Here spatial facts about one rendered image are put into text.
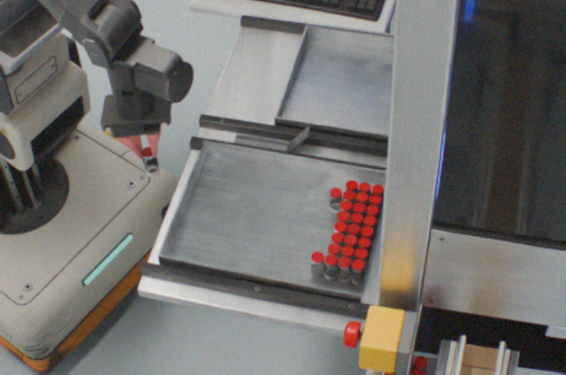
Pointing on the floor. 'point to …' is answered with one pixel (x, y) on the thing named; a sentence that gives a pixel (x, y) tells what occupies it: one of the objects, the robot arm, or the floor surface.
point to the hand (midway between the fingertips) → (148, 151)
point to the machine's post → (416, 117)
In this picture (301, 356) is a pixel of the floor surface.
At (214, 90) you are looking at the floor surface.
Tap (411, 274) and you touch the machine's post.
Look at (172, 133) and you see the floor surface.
